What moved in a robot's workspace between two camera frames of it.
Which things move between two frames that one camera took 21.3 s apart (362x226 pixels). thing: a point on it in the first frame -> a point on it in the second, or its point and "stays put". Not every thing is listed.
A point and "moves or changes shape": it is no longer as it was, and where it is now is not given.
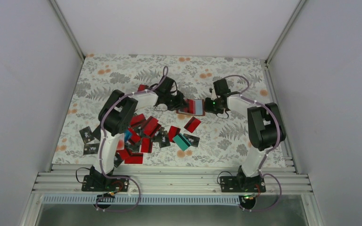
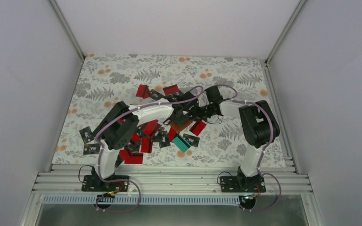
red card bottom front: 135,158 stays put
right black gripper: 208,109 -> 196,115
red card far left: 142,87 stays put
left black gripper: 180,101 -> 182,121
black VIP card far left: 86,134 stays put
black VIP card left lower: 91,149 stays put
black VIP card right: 193,141 stays put
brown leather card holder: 193,107 moves or changes shape
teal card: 182,141 stays put
